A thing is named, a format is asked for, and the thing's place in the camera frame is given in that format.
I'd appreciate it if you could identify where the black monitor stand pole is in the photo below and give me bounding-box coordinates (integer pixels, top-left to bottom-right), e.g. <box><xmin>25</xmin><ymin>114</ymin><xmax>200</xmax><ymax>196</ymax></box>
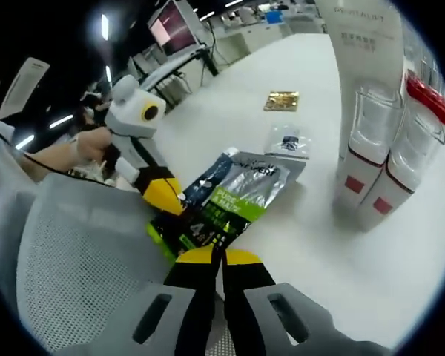
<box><xmin>198</xmin><ymin>47</ymin><xmax>220</xmax><ymax>78</ymax></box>

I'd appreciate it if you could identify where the large white skincare tube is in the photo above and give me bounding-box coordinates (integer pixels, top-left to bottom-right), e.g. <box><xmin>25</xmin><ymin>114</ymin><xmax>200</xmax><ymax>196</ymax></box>
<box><xmin>314</xmin><ymin>0</ymin><xmax>407</xmax><ymax>164</ymax></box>

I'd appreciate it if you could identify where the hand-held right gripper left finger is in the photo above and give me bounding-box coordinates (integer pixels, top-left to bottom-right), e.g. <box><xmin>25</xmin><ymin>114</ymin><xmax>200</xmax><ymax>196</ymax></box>
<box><xmin>55</xmin><ymin>246</ymin><xmax>218</xmax><ymax>356</ymax></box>

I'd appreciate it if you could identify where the grey mesh office chair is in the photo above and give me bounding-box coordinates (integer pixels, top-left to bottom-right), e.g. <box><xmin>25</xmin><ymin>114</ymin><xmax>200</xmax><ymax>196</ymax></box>
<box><xmin>0</xmin><ymin>140</ymin><xmax>216</xmax><ymax>356</ymax></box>

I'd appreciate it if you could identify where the person's left hand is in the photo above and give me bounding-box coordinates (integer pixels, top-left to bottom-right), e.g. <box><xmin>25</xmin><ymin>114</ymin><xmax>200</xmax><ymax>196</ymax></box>
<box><xmin>76</xmin><ymin>128</ymin><xmax>116</xmax><ymax>164</ymax></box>

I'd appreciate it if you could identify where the ceiling air conditioner panel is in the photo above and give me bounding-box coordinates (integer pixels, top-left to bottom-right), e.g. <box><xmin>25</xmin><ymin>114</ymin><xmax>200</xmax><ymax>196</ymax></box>
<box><xmin>0</xmin><ymin>56</ymin><xmax>51</xmax><ymax>120</ymax></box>

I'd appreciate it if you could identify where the white monitor stand tray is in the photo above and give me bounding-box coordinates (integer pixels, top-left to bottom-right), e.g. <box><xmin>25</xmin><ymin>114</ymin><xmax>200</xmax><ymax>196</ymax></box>
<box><xmin>140</xmin><ymin>46</ymin><xmax>208</xmax><ymax>88</ymax></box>

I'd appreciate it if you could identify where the gold foil skincare sachet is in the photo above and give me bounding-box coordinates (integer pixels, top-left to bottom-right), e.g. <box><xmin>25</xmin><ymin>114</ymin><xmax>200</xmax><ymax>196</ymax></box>
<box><xmin>263</xmin><ymin>90</ymin><xmax>300</xmax><ymax>112</ymax></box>

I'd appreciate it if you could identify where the computer monitor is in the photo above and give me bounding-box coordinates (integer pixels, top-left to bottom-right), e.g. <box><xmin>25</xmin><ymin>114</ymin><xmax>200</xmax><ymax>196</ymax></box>
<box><xmin>147</xmin><ymin>0</ymin><xmax>200</xmax><ymax>57</ymax></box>

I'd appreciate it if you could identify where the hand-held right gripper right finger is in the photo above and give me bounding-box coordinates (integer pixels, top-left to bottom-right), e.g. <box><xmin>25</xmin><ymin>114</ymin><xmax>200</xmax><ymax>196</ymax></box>
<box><xmin>222</xmin><ymin>248</ymin><xmax>390</xmax><ymax>356</ymax></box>

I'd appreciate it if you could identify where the silver green black skincare sachet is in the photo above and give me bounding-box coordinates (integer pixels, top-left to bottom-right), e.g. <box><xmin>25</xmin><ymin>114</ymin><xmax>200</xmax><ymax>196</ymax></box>
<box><xmin>147</xmin><ymin>147</ymin><xmax>307</xmax><ymax>260</ymax></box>

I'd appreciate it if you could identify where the clear dark-label skincare sachet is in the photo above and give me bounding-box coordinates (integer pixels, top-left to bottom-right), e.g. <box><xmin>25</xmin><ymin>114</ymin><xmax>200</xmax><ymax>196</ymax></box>
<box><xmin>263</xmin><ymin>124</ymin><xmax>312</xmax><ymax>159</ymax></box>

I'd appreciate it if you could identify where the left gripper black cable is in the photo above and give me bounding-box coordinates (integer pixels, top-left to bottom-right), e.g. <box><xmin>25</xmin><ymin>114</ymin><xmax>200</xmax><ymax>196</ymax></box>
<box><xmin>0</xmin><ymin>129</ymin><xmax>108</xmax><ymax>186</ymax></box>

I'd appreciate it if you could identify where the white office desk row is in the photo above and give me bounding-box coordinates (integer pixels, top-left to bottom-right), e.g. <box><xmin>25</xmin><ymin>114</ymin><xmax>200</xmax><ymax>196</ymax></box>
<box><xmin>211</xmin><ymin>0</ymin><xmax>320</xmax><ymax>64</ymax></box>

